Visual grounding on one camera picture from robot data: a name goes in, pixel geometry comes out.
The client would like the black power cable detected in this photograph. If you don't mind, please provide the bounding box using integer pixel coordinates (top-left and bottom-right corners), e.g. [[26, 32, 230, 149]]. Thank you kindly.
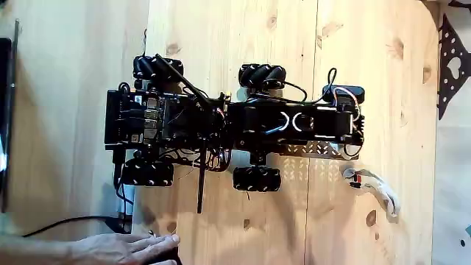
[[21, 215, 132, 239]]

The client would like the black antenna rod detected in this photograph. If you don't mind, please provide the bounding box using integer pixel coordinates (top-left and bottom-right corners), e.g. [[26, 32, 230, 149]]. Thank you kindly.
[[196, 145, 208, 215], [154, 54, 210, 107]]

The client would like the dark flat monitor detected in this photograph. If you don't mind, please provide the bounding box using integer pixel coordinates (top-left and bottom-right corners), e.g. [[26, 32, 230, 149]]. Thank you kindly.
[[0, 20, 20, 213]]

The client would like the black roller wheel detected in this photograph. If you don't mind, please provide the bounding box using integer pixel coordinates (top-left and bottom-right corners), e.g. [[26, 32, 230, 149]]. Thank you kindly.
[[132, 54, 184, 82], [238, 63, 287, 90], [233, 165, 283, 193], [121, 158, 175, 187]]

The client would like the person's hand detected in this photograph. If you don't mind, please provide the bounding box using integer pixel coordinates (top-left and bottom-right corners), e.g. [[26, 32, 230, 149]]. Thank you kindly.
[[68, 232, 181, 265]]

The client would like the thin black camera cable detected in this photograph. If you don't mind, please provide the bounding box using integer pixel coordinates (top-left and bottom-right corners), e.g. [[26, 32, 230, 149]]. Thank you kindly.
[[283, 68, 338, 105]]

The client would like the black oval wrist camera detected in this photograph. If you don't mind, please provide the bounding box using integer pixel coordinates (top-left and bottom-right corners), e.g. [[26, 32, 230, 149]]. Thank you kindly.
[[322, 84, 366, 106]]

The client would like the white patterned sock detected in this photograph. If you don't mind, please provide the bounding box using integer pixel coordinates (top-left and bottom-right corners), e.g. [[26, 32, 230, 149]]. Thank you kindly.
[[341, 167, 401, 224]]

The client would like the black perforated metal bracket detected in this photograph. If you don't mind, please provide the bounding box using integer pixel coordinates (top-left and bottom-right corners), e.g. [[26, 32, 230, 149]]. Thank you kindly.
[[436, 13, 471, 121]]

